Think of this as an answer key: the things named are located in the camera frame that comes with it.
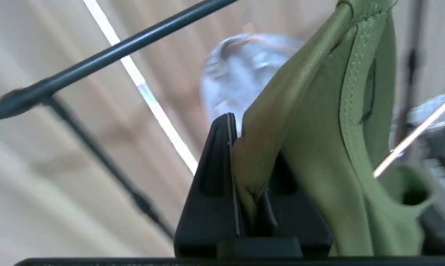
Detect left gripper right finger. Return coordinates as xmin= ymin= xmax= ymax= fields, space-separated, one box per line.
xmin=259 ymin=151 xmax=333 ymax=259

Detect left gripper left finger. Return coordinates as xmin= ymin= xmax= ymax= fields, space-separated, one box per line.
xmin=174 ymin=112 xmax=246 ymax=259

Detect green garment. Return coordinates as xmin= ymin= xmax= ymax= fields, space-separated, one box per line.
xmin=231 ymin=0 xmax=438 ymax=258

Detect pale grey shorts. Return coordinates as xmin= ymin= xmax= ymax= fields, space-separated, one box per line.
xmin=200 ymin=32 xmax=305 ymax=136

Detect pink clothes hanger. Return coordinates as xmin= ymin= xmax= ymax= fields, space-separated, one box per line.
xmin=224 ymin=33 xmax=301 ymax=51
xmin=372 ymin=89 xmax=445 ymax=179

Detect black clothes rack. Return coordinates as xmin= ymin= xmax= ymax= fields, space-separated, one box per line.
xmin=0 ymin=0 xmax=429 ymax=240

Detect beige curtain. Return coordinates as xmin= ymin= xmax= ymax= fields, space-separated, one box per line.
xmin=0 ymin=0 xmax=445 ymax=259

